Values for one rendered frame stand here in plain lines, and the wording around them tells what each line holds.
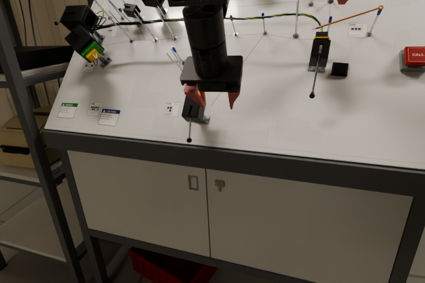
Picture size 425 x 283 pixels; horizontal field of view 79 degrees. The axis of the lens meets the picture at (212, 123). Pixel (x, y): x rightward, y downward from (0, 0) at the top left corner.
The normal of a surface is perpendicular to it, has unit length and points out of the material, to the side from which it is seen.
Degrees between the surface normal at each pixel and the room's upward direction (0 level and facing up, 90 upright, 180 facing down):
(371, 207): 90
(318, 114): 49
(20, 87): 90
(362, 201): 90
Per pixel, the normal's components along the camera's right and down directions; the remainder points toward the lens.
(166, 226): -0.30, 0.36
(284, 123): -0.25, -0.34
